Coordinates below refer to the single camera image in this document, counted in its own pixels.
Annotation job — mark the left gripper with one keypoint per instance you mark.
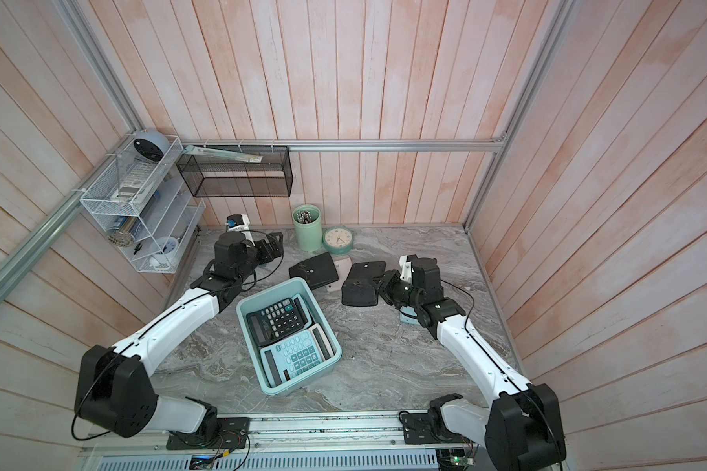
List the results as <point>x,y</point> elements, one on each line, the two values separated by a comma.
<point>276,245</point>

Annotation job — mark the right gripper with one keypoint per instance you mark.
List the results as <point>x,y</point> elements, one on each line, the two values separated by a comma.
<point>388,287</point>

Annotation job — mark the mint green storage box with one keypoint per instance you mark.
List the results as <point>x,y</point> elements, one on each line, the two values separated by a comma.
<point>268,297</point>

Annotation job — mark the black calculator face down small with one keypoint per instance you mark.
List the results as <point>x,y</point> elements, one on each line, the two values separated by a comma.
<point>360,288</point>

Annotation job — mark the black calculator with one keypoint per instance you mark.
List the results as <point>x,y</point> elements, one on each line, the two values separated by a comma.
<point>278,321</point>

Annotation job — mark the large teal calculator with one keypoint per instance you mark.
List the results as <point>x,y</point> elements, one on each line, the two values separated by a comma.
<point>296,355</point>

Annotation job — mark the black calculator face down large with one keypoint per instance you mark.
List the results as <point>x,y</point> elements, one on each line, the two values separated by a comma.
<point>318,271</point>

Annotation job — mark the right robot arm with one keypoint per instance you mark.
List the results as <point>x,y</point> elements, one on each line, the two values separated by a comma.
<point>520,427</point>

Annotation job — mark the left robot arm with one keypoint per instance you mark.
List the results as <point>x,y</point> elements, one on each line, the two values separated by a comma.
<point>115,392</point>

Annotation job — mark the teal calculator face down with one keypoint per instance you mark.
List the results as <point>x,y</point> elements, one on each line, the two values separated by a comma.
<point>407,318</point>

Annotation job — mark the pink calculator back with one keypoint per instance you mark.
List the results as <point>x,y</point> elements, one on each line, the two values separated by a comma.
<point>343,267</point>

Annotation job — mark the green pen cup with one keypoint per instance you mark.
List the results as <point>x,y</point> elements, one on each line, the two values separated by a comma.
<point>307,220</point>

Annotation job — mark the ruler on basket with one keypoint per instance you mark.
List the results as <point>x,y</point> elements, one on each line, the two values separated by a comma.
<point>226,155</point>

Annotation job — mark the grey round speaker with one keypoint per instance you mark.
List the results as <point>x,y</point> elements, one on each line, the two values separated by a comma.
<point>151,145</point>

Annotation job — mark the black wire basket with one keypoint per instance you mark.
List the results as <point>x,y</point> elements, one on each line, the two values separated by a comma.
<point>214,177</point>

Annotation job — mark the white wire shelf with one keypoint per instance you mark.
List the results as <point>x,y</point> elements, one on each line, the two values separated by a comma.
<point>136,201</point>

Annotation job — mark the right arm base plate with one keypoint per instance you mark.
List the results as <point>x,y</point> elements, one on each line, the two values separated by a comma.
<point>428,428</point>

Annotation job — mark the aluminium front rail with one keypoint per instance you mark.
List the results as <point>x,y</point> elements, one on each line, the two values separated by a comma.
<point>324,431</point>

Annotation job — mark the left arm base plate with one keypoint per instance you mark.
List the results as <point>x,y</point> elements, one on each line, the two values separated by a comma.
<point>226,433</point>

